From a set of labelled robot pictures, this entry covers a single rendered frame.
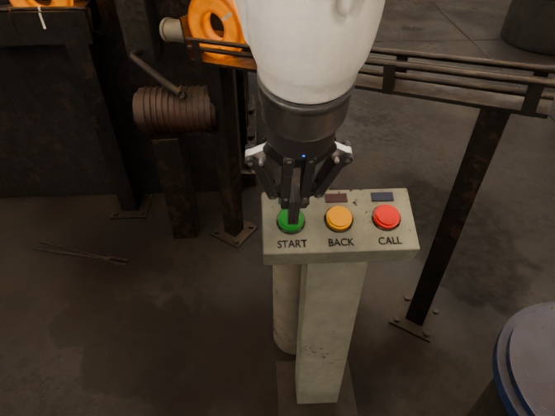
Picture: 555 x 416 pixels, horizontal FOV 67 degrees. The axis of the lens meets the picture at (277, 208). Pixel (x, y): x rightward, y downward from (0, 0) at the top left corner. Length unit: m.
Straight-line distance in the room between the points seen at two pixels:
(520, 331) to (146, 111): 0.98
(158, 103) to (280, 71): 0.87
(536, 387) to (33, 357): 1.16
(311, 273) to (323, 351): 0.25
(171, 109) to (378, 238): 0.72
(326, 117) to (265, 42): 0.10
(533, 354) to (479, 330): 0.55
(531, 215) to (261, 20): 1.57
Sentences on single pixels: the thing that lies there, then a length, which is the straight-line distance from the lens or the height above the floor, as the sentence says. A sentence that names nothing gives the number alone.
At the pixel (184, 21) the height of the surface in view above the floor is 0.71.
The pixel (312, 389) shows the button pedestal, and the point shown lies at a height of 0.09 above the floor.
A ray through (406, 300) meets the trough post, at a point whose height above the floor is 0.01.
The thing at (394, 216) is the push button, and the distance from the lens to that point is 0.67.
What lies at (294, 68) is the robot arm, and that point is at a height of 0.92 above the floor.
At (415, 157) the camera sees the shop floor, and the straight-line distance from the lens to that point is 1.93.
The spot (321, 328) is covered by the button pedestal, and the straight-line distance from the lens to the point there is 0.84.
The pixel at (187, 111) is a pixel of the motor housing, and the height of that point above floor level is 0.50.
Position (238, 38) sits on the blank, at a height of 0.69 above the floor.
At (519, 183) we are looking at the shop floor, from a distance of 1.94.
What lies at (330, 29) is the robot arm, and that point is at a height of 0.95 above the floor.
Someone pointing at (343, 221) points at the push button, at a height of 0.61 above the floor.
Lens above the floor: 1.05
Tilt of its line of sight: 42 degrees down
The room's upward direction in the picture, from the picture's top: straight up
